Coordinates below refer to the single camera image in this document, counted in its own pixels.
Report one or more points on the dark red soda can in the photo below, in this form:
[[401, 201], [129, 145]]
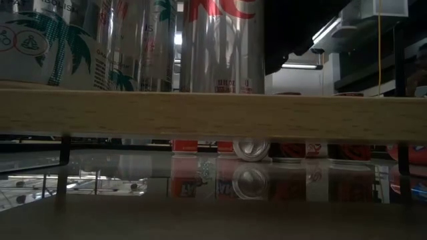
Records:
[[288, 151], [350, 153]]

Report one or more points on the wooden shelf with black frame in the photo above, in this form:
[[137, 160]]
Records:
[[213, 113]]

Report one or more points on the silver Diet Coke can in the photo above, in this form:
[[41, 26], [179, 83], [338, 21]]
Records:
[[316, 150], [221, 50]]

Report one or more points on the fluorescent tube light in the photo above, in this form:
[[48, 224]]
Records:
[[302, 66]]

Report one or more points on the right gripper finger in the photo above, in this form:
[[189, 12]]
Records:
[[283, 46]]

